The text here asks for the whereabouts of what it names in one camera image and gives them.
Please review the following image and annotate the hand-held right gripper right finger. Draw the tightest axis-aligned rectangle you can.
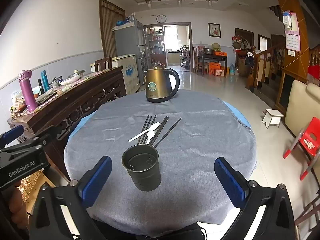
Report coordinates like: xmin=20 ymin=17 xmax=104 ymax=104
xmin=214 ymin=157 xmax=298 ymax=240

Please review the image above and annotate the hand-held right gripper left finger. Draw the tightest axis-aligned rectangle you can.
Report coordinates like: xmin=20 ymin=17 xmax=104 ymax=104
xmin=29 ymin=155 xmax=113 ymax=240

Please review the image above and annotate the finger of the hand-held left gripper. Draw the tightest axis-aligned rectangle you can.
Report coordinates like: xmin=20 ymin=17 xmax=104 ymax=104
xmin=0 ymin=124 xmax=25 ymax=148
xmin=24 ymin=126 xmax=63 ymax=148

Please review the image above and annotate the dark metal utensil holder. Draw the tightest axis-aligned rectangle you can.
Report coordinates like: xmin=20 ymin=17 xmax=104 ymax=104
xmin=122 ymin=144 xmax=162 ymax=192

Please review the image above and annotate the short white plastic spoon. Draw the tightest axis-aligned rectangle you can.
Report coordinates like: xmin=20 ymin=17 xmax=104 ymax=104
xmin=146 ymin=131 xmax=157 ymax=145

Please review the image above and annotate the long white plastic spoon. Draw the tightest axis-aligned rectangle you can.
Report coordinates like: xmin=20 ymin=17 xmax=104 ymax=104
xmin=128 ymin=122 xmax=161 ymax=142

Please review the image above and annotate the bundle of black chopsticks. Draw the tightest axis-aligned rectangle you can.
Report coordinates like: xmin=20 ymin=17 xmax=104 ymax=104
xmin=137 ymin=115 xmax=182 ymax=148

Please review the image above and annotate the person's left hand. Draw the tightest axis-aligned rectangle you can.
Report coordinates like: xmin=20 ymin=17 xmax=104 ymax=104
xmin=8 ymin=181 xmax=30 ymax=230

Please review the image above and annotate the gold patterned cushion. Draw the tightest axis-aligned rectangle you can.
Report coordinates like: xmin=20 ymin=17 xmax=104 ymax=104
xmin=21 ymin=171 xmax=52 ymax=205

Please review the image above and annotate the carved dark wooden sideboard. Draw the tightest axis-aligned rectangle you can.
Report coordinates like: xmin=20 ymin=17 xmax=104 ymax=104
xmin=7 ymin=66 xmax=128 ymax=180

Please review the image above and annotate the purple water bottle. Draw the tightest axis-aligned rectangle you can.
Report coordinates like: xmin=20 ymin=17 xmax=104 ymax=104
xmin=19 ymin=69 xmax=38 ymax=113

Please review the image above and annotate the grey tablecloth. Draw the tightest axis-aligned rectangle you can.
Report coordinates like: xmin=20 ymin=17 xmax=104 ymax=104
xmin=64 ymin=89 xmax=258 ymax=237

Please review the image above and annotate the teal bottle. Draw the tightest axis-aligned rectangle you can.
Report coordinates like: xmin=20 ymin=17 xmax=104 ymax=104
xmin=41 ymin=70 xmax=50 ymax=92

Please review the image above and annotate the blue cloth underlay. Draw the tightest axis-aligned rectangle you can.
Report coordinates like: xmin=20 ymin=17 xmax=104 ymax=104
xmin=71 ymin=100 xmax=252 ymax=137

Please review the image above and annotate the metal pot with lid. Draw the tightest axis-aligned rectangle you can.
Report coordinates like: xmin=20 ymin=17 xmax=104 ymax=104
xmin=68 ymin=69 xmax=86 ymax=78

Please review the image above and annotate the small white stool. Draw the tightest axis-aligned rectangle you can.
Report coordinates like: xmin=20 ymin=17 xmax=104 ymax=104
xmin=262 ymin=109 xmax=284 ymax=129

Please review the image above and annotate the wooden chair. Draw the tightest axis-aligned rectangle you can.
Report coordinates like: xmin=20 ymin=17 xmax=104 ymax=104
xmin=94 ymin=57 xmax=112 ymax=73

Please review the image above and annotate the red plastic chair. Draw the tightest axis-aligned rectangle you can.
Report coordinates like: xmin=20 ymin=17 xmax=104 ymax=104
xmin=282 ymin=117 xmax=320 ymax=180

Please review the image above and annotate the white chest freezer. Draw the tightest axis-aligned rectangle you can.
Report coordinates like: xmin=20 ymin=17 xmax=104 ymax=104
xmin=90 ymin=54 xmax=140 ymax=95

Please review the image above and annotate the cream sofa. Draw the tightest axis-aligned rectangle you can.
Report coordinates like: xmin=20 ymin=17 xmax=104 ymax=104
xmin=285 ymin=80 xmax=320 ymax=143

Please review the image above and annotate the gold electric kettle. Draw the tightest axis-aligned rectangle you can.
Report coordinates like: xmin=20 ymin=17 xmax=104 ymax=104
xmin=144 ymin=60 xmax=180 ymax=103

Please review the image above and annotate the wooden cabinet under stairs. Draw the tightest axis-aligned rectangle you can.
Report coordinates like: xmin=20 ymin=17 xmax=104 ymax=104
xmin=275 ymin=67 xmax=308 ymax=115

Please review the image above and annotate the tall orange box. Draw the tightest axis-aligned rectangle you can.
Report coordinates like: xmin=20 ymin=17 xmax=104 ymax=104
xmin=209 ymin=62 xmax=222 ymax=75

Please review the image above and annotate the grey refrigerator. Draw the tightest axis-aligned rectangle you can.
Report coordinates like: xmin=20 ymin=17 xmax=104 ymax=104
xmin=114 ymin=20 xmax=145 ymax=85

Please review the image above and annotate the wooden stair railing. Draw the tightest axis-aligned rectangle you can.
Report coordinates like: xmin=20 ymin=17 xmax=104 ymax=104
xmin=246 ymin=42 xmax=287 ymax=90

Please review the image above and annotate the dark wooden side table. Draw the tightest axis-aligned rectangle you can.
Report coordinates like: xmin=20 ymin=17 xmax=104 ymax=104
xmin=197 ymin=52 xmax=228 ymax=77

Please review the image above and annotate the glass shelf rack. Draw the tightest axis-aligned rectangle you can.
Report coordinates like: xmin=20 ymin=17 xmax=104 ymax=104
xmin=144 ymin=26 xmax=165 ymax=65

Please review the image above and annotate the framed flower picture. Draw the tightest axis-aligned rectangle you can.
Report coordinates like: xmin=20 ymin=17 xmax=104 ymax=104
xmin=208 ymin=23 xmax=221 ymax=38

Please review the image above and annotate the dark wooden chair frame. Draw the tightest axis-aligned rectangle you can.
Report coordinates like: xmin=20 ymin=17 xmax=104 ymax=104
xmin=295 ymin=195 xmax=320 ymax=240

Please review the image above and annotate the pink wall calendar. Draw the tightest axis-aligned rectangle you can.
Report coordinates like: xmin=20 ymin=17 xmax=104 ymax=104
xmin=282 ymin=11 xmax=302 ymax=53

